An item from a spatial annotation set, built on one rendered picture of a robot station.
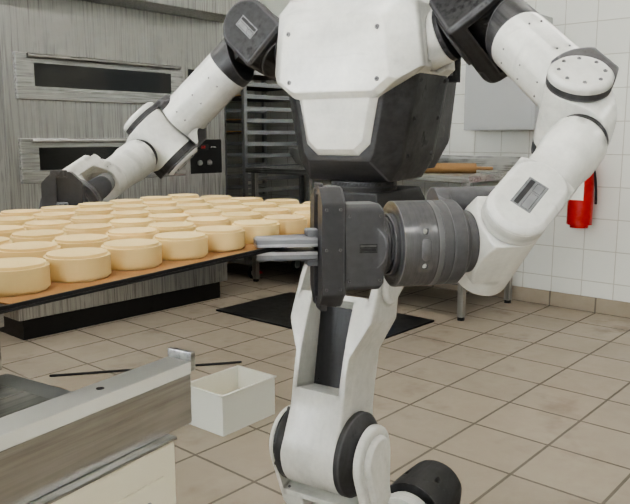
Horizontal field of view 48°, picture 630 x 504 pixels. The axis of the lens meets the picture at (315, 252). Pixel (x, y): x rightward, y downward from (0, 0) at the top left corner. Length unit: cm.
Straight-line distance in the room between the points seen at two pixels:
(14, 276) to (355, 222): 32
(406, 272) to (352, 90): 51
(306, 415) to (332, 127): 48
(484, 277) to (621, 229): 400
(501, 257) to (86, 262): 41
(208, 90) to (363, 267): 75
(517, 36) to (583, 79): 17
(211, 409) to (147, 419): 212
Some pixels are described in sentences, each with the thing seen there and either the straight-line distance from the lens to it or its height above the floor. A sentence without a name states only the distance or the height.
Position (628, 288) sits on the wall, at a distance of 479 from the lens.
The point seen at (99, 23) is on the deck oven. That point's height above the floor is 174.
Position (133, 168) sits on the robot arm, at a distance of 134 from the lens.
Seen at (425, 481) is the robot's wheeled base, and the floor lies 35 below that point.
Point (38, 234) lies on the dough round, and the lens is 70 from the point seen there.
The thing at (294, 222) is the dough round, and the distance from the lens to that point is 77.
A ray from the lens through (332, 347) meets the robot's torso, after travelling 125.
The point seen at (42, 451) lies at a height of 87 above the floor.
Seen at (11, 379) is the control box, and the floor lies 84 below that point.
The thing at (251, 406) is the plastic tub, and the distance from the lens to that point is 284.
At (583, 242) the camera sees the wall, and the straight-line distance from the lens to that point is 484.
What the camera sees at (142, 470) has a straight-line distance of 65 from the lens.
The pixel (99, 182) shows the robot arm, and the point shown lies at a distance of 119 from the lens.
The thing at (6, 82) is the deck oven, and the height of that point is 138.
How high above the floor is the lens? 111
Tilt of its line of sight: 9 degrees down
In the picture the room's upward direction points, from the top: straight up
